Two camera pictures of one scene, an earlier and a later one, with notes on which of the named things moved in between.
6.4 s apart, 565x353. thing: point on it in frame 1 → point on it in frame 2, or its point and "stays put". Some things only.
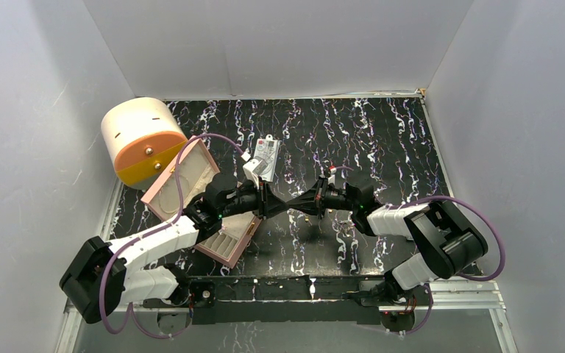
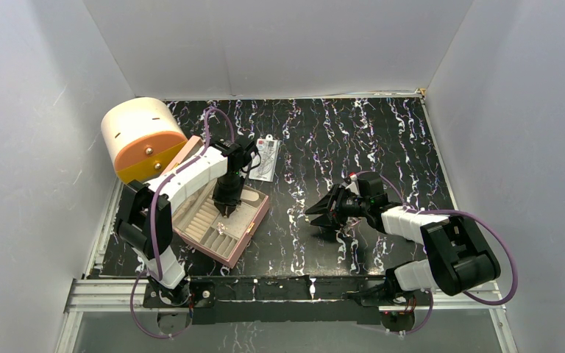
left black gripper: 268,205 → 229,201
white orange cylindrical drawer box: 142,136 stays put
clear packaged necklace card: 268,148 stays put
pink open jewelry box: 184,182 stays put
